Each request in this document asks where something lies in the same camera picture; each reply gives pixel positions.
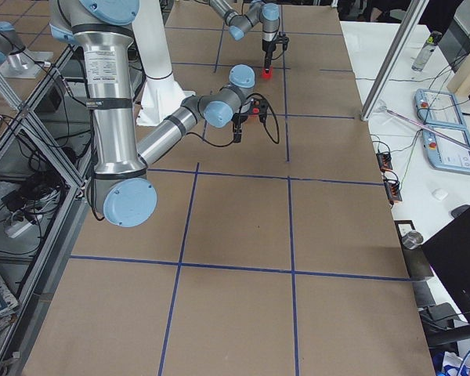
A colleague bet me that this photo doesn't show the teach pendant tablet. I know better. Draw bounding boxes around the teach pendant tablet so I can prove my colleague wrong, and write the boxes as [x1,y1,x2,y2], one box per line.
[414,89,466,127]
[422,125,470,175]

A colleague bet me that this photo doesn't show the teach pendant tablet far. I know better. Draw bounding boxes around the teach pendant tablet far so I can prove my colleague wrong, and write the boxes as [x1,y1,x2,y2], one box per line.
[414,89,466,127]

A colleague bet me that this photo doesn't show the metal cup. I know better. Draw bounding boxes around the metal cup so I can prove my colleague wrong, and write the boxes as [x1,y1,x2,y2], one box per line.
[401,230,424,250]

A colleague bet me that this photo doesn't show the red block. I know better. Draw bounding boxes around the red block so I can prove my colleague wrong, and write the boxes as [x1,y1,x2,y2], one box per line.
[262,67,273,79]
[246,101,259,118]

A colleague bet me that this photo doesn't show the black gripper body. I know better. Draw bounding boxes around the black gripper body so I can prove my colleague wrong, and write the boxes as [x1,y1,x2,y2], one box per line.
[262,30,277,53]
[232,102,251,132]

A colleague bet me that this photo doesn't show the teach pendant tablet near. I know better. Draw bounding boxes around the teach pendant tablet near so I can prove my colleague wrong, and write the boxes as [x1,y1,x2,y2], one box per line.
[422,125,470,175]

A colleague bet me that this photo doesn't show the brown paper table cover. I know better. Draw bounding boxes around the brown paper table cover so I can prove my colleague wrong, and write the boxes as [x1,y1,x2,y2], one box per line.
[23,5,433,375]

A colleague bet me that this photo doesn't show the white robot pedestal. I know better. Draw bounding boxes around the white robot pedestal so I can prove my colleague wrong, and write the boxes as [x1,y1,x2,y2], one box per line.
[132,0,195,126]

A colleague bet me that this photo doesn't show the black laptop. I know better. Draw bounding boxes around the black laptop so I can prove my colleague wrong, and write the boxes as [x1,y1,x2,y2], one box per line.
[422,206,470,322]

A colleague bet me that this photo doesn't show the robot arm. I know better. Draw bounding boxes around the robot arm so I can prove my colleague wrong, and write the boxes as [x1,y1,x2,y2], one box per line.
[207,0,280,77]
[49,1,255,227]

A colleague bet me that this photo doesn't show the reacher grabber stick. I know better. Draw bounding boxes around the reacher grabber stick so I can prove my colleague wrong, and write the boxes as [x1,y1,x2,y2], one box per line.
[373,103,470,151]

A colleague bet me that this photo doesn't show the aluminium frame post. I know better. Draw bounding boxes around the aluminium frame post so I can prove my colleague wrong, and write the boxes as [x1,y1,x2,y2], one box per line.
[360,0,429,121]

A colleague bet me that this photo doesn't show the clear water bottle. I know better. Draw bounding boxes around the clear water bottle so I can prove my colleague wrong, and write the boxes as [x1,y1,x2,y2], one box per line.
[411,31,443,71]

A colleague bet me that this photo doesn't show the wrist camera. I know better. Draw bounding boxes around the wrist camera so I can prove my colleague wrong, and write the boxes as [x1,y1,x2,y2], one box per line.
[251,98,269,124]
[276,32,289,52]

